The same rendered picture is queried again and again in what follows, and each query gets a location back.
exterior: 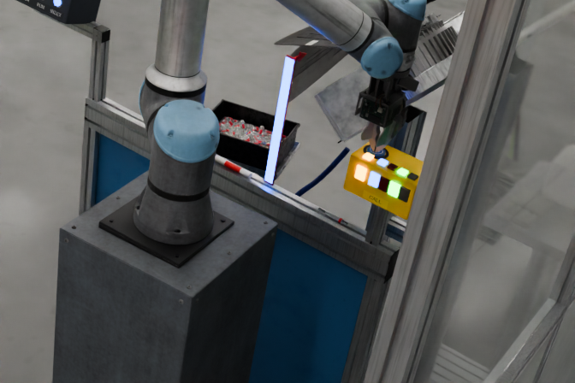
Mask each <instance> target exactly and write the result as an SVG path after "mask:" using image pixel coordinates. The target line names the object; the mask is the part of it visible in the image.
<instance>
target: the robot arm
mask: <svg viewBox="0 0 575 383"><path fill-rule="evenodd" d="M209 1H210V0H162V2H161V9H160V18H159V26H158V35H157V50H156V58H155V62H154V63H153V64H152V65H150V66H149V67H148V68H147V69H146V71H145V80H144V81H143V83H142V85H141V87H140V90H139V110H140V113H141V115H142V117H143V119H144V123H145V129H146V132H147V136H148V139H149V143H150V147H151V160H150V166H149V173H148V180H147V183H146V185H145V187H144V189H143V191H142V192H141V194H140V195H139V198H138V200H137V202H136V204H135V206H134V212H133V222H134V224H135V226H136V227H137V228H138V229H139V230H140V231H141V232H142V233H143V234H144V235H145V236H147V237H148V238H150V239H153V240H156V241H158V242H161V243H165V244H169V245H189V244H192V243H196V242H199V241H200V240H202V239H204V238H205V237H207V236H208V235H209V234H210V231H211V229H212V225H213V221H214V213H213V209H212V207H211V202H210V182H211V176H212V171H213V167H214V161H215V156H216V148H217V146H218V143H219V138H220V133H219V122H218V119H217V118H216V115H215V114H214V113H213V112H212V111H211V110H210V109H209V108H205V106H204V101H205V89H206V82H207V77H206V74H205V73H204V71H203V70H202V69H201V68H200V66H201V60H202V53H203V47H204V40H205V28H206V22H207V15H208V8H209ZM276 1H277V2H279V3H280V4H282V5H283V6H284V7H286V8H287V9H289V10H290V11H291V12H293V13H294V14H295V15H297V16H298V17H299V18H300V19H301V20H303V21H304V22H306V23H307V24H308V25H310V26H311V27H313V28H314V29H316V30H317V31H318V32H320V33H321V34H322V35H323V36H324V37H326V38H327V39H329V40H330V41H331V42H333V43H334V44H336V45H337V46H338V47H340V48H341V49H342V50H344V51H345V52H346V53H347V54H348V55H350V56H352V57H353V58H354V59H356V60H357V61H358V62H359V63H360V64H361V67H362V69H363V70H364V71H366V72H367V74H368V75H370V76H371V77H370V84H369V87H367V88H366V89H364V90H363V91H361V92H360V93H359V99H358V102H357V107H356V110H355V115H357V114H359V113H360V115H359V117H361V118H363V119H365V120H367V126H366V127H365V129H364V130H363V132H362V133H361V136H360V138H361V140H366V139H369V143H370V147H371V148H372V151H374V152H376V153H377V152H378V151H380V150H382V149H383V148H385V147H386V146H387V145H388V143H389V142H390V141H391V140H392V139H393V138H394V136H395V135H396V134H397V133H398V132H399V131H400V129H401V128H402V127H403V126H404V125H405V122H406V113H407V110H408V108H406V101H407V100H408V99H407V98H406V93H405V92H403V91H409V90H410V91H416V90H417V88H418V84H419V82H418V81H417V80H415V79H414V78H413V77H412V76H411V75H410V74H409V73H410V69H411V66H412V62H413V61H415V60H416V57H415V56H414V55H415V51H416V49H417V45H418V39H419V34H420V31H421V27H422V24H423V21H424V15H425V10H426V3H427V0H276ZM360 98H362V103H361V106H360V108H359V101H360ZM380 127H383V131H382V134H381V135H380V137H379V133H380V132H381V131H380Z"/></svg>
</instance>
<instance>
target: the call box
mask: <svg viewBox="0 0 575 383"><path fill-rule="evenodd" d="M368 147H370V143H369V142H368V143H367V144H365V145H363V146H362V147H361V148H359V149H358V150H356V151H355V152H353V153H352V154H351V156H350V161H349V164H348V168H347V175H346V179H345V183H344V187H343V188H344V189H345V190H347V191H349V192H351V193H353V194H355V195H357V196H359V197H361V198H363V199H365V200H367V201H369V202H371V203H373V204H375V205H377V206H379V207H381V208H383V209H385V210H387V211H389V212H391V213H393V214H395V215H397V216H399V217H401V218H403V219H405V220H408V217H409V214H410V211H411V207H412V202H413V199H414V195H415V192H416V189H417V185H418V180H419V176H420V174H421V170H422V166H423V164H424V162H423V161H421V160H418V159H417V158H415V157H413V156H410V155H408V154H406V153H404V152H402V151H400V150H397V149H395V148H394V147H391V146H389V145H387V146H386V147H385V148H383V149H384V150H386V151H385V152H386V153H385V156H374V158H372V159H371V160H370V161H369V160H367V159H364V158H363V155H364V154H365V153H368V152H367V148H368ZM381 158H382V159H384V160H386V161H388V164H387V165H386V166H382V165H380V164H378V163H377V161H379V160H380V159H381ZM390 163H393V164H395V165H397V166H399V167H398V168H397V169H396V170H395V171H393V170H390V169H388V168H387V166H388V165H389V164H390ZM358 165H359V166H361V167H363V168H367V170H366V175H365V180H364V181H362V180H359V179H357V178H355V173H356V169H357V166H358ZM400 168H404V169H405V170H407V171H408V174H410V173H414V174H416V175H418V178H417V179H416V180H410V179H408V178H407V175H408V174H406V175H405V176H403V175H401V174H398V173H397V171H398V170H399V169H400ZM370 172H374V173H376V174H379V175H381V176H382V177H384V178H386V179H388V180H390V182H391V181H393V182H395V183H397V184H399V185H400V186H404V187H405V188H407V189H409V190H411V191H410V195H409V198H408V201H407V203H406V202H404V201H402V200H400V199H398V197H393V196H391V195H389V194H388V193H387V192H384V191H381V190H379V189H378V187H377V188H375V187H374V186H371V185H369V184H368V181H369V178H370ZM381 176H380V178H381Z"/></svg>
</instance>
